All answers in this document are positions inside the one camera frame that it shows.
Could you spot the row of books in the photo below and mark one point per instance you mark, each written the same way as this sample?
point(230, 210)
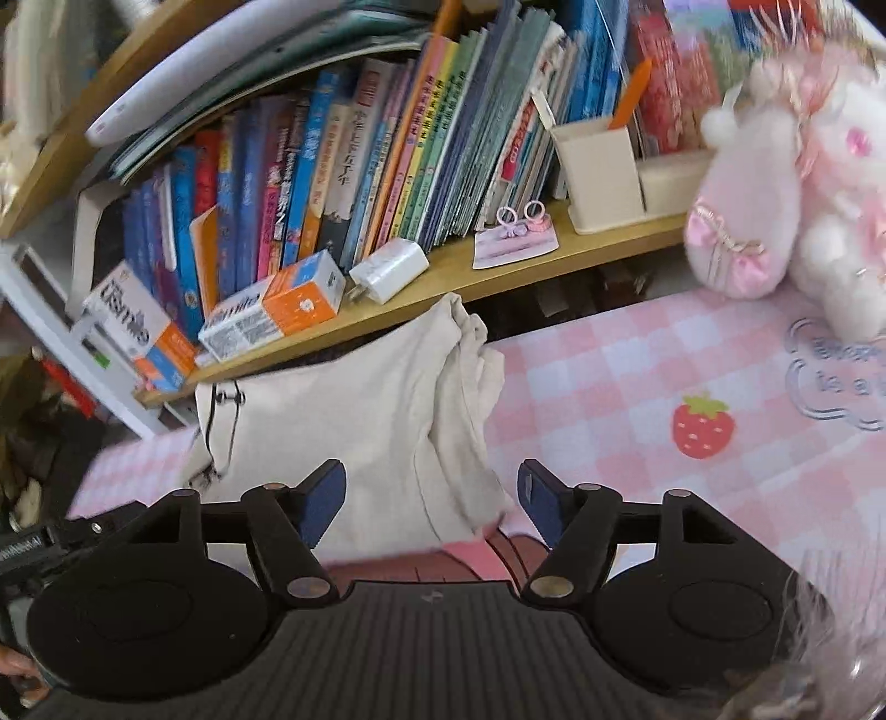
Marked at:
point(387, 152)

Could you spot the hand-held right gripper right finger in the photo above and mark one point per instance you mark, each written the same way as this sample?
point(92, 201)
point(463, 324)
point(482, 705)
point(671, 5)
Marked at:
point(541, 505)

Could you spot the white flat board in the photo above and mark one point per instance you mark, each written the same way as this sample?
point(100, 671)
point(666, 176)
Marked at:
point(173, 90)

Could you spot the pink checked desk mat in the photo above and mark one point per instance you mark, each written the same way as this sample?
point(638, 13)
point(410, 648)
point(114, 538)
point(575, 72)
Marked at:
point(609, 388)

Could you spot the white charger adapter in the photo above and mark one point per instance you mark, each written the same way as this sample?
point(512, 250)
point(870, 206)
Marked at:
point(387, 271)

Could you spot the cream pen holder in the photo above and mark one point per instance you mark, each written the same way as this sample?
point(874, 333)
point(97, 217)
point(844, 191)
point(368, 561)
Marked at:
point(599, 180)

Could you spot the wooden bookshelf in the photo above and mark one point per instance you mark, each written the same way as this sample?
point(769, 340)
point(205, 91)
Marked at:
point(450, 277)

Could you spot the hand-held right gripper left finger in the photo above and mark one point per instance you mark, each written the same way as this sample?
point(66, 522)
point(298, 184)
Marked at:
point(324, 505)

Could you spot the low cream container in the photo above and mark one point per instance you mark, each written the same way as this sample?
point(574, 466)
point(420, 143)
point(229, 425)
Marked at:
point(675, 187)

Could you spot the thick grey book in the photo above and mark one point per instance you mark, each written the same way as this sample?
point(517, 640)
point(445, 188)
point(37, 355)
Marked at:
point(86, 235)

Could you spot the pink plush toy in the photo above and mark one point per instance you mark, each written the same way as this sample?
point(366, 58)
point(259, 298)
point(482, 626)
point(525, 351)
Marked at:
point(796, 208)

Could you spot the orange pen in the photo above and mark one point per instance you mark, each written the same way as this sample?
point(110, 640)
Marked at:
point(631, 93)

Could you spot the white and orange box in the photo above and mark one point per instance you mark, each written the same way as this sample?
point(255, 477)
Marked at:
point(138, 325)
point(277, 308)

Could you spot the white fluffy cloth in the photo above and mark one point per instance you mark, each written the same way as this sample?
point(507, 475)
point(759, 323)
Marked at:
point(830, 623)

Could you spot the pink note pad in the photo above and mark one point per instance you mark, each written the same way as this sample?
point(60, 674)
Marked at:
point(512, 253)

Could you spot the cream t-shirt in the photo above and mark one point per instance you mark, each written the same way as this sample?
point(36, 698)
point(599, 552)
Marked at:
point(360, 415)

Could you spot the red printed board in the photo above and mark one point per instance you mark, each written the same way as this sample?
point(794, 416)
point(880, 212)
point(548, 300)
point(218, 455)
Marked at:
point(692, 69)

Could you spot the pink cloth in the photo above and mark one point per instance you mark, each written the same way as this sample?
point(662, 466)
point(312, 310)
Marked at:
point(477, 552)

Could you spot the person's left hand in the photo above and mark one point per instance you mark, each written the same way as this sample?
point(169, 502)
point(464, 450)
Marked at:
point(14, 666)

